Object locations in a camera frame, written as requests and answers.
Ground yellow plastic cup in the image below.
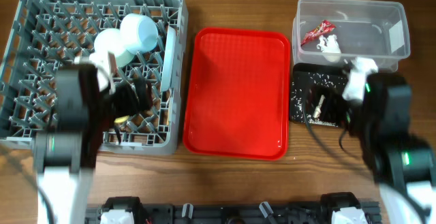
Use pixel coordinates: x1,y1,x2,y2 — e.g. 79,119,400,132
114,116,129,124

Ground light blue plate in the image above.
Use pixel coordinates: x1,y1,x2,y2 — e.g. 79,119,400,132
161,27,176,93

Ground light blue bowl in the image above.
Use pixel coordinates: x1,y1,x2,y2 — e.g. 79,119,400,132
120,14,159,54

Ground green bowl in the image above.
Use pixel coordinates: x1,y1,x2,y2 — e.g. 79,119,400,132
94,28,134,67

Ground wooden chopstick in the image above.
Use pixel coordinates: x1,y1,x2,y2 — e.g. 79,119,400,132
167,103,172,126

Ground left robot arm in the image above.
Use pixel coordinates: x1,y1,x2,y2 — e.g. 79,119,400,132
32,64,153,223

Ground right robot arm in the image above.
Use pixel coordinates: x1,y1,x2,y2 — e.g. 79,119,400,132
302,73,435,223

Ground black food waste tray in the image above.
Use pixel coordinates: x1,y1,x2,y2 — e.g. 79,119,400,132
289,63,348,127

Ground clear plastic waste bin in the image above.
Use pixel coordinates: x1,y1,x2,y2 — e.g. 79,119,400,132
292,0,411,71

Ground grey dishwasher rack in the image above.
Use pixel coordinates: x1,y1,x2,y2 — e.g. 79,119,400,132
1,0,189,155

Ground rice and food scraps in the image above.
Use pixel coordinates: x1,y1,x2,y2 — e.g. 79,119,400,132
290,71,347,127

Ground crumpled white tissue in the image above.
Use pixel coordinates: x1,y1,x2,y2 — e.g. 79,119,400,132
316,34,341,63

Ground red snack wrapper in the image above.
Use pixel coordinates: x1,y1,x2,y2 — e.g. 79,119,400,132
300,20,336,46

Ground red serving tray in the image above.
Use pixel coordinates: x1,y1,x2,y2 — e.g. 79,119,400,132
183,27,290,161

